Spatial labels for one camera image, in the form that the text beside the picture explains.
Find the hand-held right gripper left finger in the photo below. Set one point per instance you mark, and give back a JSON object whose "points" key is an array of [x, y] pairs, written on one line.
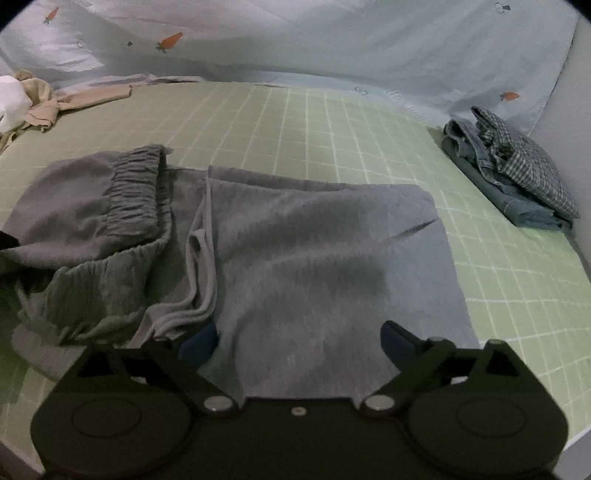
{"points": [[201, 345]]}

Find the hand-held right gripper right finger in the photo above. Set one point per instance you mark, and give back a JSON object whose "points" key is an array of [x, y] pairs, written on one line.
{"points": [[397, 344]]}

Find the grey pants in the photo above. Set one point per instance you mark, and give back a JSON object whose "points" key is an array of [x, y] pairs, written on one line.
{"points": [[300, 258]]}

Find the folded blue jeans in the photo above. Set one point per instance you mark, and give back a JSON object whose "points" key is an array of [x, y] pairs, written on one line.
{"points": [[503, 194]]}

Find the folded checked shirt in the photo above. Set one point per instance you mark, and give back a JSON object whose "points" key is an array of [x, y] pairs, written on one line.
{"points": [[531, 166]]}

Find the green checkered bed sheet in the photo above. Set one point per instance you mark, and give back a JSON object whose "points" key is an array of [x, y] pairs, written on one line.
{"points": [[295, 124]]}

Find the beige garment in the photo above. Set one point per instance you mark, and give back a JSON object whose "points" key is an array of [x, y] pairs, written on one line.
{"points": [[69, 99]]}

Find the white garment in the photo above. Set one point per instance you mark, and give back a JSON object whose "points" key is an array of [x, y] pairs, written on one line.
{"points": [[10, 104]]}

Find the light blue carrot print quilt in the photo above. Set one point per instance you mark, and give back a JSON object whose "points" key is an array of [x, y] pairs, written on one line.
{"points": [[323, 37]]}

